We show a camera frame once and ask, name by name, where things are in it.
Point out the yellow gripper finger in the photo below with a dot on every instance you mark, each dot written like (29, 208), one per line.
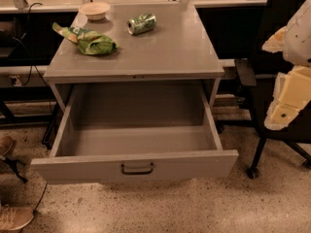
(291, 94)
(276, 41)

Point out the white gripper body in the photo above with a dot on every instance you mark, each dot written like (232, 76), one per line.
(298, 39)

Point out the grey top drawer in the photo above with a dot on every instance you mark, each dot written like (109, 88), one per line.
(106, 125)

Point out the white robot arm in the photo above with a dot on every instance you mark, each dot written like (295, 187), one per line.
(292, 91)

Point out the grey metal drawer cabinet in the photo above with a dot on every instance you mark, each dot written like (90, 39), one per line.
(177, 49)

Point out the black office chair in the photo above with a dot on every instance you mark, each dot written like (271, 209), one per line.
(257, 75)

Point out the green soda can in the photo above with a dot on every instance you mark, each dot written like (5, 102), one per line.
(141, 24)

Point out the green chip bag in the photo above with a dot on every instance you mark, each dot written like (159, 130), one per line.
(88, 42)

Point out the brown shoe left edge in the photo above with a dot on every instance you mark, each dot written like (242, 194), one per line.
(6, 143)

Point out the black stool leg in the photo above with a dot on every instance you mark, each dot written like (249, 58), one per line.
(12, 163)

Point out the tan sneaker lower left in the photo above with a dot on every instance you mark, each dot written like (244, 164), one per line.
(15, 218)

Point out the black top drawer handle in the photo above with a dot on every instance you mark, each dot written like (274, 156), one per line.
(137, 170)

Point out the white wall power outlet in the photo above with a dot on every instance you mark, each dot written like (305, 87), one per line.
(15, 81)

